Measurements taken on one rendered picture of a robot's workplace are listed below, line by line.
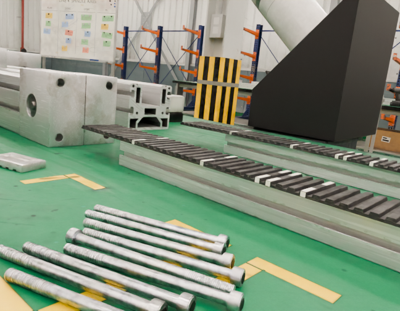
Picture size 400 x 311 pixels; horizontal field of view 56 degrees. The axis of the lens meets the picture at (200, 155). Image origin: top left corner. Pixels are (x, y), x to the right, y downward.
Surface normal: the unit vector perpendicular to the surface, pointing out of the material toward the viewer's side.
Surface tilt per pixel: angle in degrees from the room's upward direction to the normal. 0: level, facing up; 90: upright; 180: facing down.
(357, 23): 90
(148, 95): 90
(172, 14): 90
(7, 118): 90
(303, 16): 72
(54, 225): 0
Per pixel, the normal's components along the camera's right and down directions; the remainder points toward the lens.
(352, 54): 0.77, 0.21
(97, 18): -0.37, 0.15
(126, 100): -0.68, 0.08
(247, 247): 0.10, -0.97
